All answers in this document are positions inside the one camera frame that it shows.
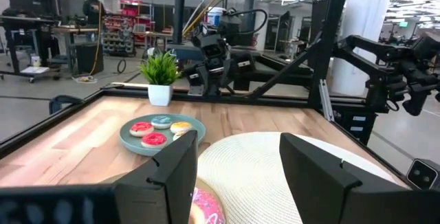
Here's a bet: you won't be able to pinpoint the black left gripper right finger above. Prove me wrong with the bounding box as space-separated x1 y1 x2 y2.
278 133 406 224

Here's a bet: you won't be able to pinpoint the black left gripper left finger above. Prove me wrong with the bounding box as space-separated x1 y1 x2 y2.
115 130 199 224

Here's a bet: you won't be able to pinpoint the pink frosted sprinkled donut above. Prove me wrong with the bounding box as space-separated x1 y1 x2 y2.
188 186 227 224

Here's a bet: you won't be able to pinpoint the red frosted donut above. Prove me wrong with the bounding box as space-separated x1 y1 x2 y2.
140 132 168 150
129 122 155 138

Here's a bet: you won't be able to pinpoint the yellow frosted donut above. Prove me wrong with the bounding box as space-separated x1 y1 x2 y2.
170 121 193 135

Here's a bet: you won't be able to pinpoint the blue frosted donut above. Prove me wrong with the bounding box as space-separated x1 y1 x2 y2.
151 115 173 130

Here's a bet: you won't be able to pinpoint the green plant in white pot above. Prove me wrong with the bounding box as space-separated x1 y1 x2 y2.
139 50 183 107

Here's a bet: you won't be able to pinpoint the teal round plate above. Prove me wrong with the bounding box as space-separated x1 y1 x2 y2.
119 113 206 157

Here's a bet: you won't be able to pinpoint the white and blue bucket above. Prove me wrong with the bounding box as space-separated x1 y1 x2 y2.
207 6 227 27

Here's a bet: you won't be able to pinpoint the black control box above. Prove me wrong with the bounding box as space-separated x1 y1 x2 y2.
331 102 378 146

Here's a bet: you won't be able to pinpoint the white woven round mat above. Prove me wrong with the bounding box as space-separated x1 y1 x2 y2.
197 131 396 224

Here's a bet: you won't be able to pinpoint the wooden poles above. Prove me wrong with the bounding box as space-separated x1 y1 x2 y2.
181 0 237 38

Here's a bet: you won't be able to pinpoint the silver aluminium bar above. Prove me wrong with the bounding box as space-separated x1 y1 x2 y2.
318 78 335 122

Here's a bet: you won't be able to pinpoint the red shelf rack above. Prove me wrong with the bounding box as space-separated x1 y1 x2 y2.
102 0 155 57

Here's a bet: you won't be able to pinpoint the black bin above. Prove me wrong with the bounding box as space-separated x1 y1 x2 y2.
74 41 105 76

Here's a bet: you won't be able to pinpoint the person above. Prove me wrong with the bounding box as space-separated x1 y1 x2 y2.
82 0 107 27

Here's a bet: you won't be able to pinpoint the wooden top table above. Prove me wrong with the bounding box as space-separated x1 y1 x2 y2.
51 25 104 77

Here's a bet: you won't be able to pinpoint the white building column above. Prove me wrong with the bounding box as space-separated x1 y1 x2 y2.
330 0 396 96

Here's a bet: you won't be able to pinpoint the white paper stack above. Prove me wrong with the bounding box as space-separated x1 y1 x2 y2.
20 66 51 75

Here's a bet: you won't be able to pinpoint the black desk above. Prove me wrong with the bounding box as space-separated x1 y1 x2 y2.
0 14 63 82

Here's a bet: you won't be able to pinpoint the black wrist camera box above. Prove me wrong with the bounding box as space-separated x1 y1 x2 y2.
202 43 225 60

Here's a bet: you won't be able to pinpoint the black diagonal frame brace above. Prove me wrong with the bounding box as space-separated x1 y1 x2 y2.
245 31 324 100

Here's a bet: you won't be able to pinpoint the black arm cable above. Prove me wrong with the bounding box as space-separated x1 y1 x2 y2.
230 8 269 35

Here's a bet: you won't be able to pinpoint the black cable loop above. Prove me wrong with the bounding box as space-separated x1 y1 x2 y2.
116 58 128 75

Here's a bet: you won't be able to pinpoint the black table-level camera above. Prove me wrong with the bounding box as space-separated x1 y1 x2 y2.
406 158 440 191

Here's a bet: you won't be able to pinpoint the yellow cable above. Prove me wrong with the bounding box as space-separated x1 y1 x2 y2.
74 2 104 83

